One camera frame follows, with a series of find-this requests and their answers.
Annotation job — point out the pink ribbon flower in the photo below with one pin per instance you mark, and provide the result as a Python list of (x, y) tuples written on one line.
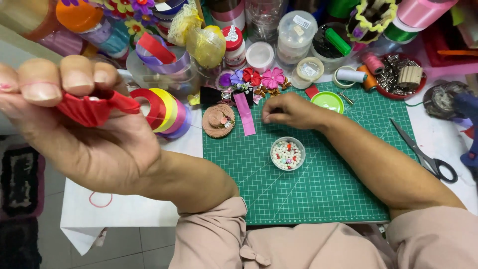
[(273, 77)]

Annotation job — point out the green lighter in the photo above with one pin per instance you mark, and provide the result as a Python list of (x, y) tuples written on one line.
[(338, 42)]

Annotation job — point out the red round bowl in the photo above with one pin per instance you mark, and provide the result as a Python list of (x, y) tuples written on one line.
[(388, 95)]

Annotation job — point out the red ribbon loop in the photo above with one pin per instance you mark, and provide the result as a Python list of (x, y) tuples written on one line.
[(158, 48)]

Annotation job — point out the person's right fingers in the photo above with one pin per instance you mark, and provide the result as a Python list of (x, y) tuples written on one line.
[(270, 114)]

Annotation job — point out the stack of clear plastic containers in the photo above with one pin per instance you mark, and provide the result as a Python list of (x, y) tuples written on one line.
[(295, 37)]

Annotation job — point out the black bow with brooch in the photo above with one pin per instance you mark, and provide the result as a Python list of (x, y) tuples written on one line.
[(211, 96)]

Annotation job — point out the green cutting mat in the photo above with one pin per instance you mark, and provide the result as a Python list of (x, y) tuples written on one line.
[(328, 186)]

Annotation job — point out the dark rug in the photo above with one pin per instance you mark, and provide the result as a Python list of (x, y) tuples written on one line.
[(17, 243)]

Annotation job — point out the bunch of felt flowers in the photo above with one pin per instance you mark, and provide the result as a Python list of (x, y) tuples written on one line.
[(130, 11)]

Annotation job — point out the red fabric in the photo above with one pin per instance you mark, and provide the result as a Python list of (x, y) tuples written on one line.
[(448, 45)]

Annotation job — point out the brown translucent jar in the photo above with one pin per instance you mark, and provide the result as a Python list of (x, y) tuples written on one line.
[(33, 18)]

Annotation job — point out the green round lid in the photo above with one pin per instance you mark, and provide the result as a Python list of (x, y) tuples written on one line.
[(328, 102)]

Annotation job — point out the basket with yellow trim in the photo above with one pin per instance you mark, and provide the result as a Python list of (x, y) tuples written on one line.
[(369, 20)]

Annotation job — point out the heap of metal clips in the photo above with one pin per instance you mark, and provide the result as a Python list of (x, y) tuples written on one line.
[(388, 76)]

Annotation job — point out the clear tub of black pins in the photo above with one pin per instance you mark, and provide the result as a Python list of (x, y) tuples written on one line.
[(321, 48)]

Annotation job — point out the purple ribbon loop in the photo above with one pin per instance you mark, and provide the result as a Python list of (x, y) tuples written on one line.
[(164, 67)]

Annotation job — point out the beige cardboard piece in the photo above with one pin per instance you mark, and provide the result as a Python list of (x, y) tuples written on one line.
[(409, 76)]

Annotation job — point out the black roll in plastic wrap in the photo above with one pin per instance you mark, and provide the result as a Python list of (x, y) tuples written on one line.
[(442, 99)]

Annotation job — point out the clear jar with cream lid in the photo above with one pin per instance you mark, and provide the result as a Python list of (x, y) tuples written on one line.
[(308, 71)]

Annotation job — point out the brown ribbon flower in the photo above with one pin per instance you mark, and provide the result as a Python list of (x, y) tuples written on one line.
[(285, 83), (261, 90)]

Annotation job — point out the white lidded jar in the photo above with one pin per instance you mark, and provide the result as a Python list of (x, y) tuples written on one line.
[(260, 56)]

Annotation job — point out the orange round jar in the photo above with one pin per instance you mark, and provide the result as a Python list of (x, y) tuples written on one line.
[(78, 15)]

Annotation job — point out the person's left hand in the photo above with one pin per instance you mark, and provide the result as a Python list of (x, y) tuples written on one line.
[(93, 149)]

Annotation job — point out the pink thread spool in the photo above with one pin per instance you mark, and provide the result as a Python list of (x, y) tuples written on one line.
[(372, 62)]

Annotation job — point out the large pink ribbon roll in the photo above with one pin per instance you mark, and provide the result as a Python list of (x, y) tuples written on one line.
[(422, 13)]

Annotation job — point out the red ribbon flower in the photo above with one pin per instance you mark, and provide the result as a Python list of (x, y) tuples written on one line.
[(252, 76)]

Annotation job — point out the yellow mesh ball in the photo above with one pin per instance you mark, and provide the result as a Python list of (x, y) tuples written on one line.
[(205, 46)]

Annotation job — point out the black and pink rug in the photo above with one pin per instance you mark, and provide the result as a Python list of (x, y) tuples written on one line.
[(20, 179)]

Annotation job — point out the pale yellow small flower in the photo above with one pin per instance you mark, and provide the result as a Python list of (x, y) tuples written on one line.
[(194, 99)]

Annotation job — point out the red ribbon roll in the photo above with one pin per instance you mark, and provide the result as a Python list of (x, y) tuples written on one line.
[(157, 104)]

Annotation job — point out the white paper table cover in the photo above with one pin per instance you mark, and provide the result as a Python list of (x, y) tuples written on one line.
[(123, 213)]

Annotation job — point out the purple ribbon roll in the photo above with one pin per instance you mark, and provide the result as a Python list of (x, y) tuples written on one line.
[(185, 129)]

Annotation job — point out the white tape roll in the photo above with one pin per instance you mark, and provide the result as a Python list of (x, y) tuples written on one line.
[(338, 84)]

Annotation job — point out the blue glue gun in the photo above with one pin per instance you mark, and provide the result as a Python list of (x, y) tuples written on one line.
[(468, 108)]

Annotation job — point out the orange thread spool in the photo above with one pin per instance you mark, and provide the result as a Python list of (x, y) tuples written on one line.
[(369, 82)]

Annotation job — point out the clear plastic bowl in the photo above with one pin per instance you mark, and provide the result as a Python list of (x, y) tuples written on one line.
[(164, 80)]

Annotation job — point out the clear plastic bottle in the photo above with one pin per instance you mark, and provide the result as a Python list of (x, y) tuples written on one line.
[(265, 18)]

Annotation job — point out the yellow ribbon roll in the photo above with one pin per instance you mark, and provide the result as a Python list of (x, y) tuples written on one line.
[(168, 108)]

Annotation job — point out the roll with pink band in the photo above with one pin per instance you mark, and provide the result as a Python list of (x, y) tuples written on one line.
[(227, 15)]

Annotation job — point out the metal hair clip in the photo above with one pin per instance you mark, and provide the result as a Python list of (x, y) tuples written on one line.
[(346, 98)]

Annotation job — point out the person's right hand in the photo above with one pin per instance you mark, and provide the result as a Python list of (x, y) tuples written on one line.
[(295, 110)]

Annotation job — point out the blue ribbon flower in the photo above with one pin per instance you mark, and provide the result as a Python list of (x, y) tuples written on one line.
[(237, 77)]

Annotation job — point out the yellow lace trim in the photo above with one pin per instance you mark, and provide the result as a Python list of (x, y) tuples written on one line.
[(183, 24)]

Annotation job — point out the pink ribbon strip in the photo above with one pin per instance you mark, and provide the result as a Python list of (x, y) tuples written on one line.
[(244, 115)]

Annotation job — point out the white thread spool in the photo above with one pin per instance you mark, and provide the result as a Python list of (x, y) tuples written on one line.
[(353, 76)]

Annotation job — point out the purple ribbon flower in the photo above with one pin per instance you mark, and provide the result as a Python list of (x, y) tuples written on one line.
[(225, 80)]

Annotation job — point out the small clear bead bowl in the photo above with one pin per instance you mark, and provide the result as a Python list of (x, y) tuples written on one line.
[(274, 144)]

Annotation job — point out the bright green ribbon roll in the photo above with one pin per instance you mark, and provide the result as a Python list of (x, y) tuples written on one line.
[(341, 7)]

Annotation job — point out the brown woven miniature hat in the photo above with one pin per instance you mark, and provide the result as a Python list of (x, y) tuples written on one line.
[(216, 121)]

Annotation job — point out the small red ribbon piece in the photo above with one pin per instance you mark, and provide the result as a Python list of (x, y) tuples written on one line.
[(312, 92)]

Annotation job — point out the person's pink clothing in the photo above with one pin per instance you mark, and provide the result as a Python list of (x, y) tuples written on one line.
[(317, 246)]

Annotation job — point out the glue bottle with red cap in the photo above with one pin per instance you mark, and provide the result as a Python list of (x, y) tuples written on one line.
[(234, 48)]

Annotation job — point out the heap of white pearl beads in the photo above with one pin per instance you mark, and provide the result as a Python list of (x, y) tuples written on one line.
[(286, 155)]

